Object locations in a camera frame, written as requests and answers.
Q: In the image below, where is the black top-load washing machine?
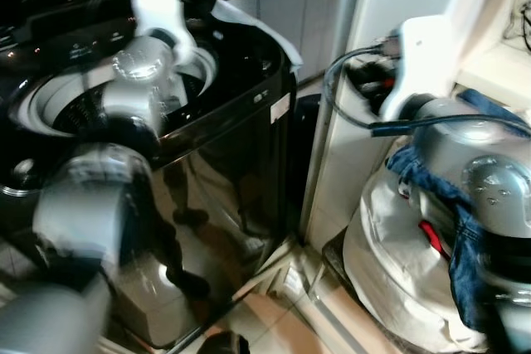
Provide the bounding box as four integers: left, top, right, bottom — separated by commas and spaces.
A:
0, 0, 300, 352

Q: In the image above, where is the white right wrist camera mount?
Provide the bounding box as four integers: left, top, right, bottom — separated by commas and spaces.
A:
378, 18, 455, 120

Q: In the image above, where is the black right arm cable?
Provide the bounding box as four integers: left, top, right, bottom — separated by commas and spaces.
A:
322, 46, 531, 136

